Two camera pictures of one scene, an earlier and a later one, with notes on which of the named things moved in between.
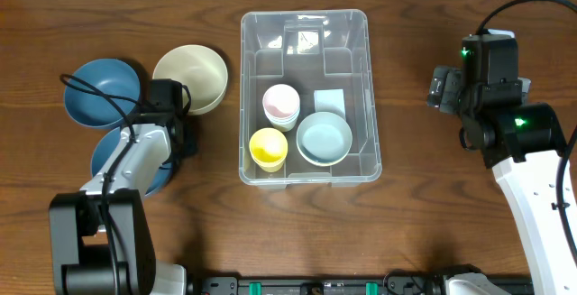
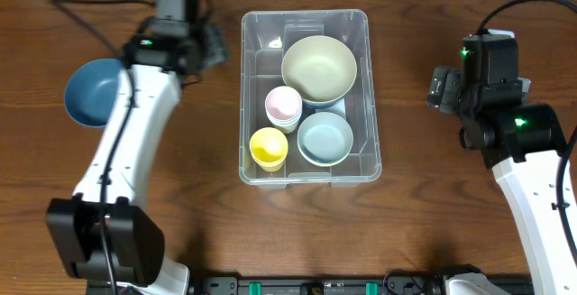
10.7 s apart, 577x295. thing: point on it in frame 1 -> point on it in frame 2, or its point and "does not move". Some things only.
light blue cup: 281,121 does not move
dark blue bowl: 110,77 does not move
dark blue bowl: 105,146 -> 322,105
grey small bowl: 325,138 does not move
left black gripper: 188,146 -> 216,43
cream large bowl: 198,68 -> 323,68
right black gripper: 461,83 does not move
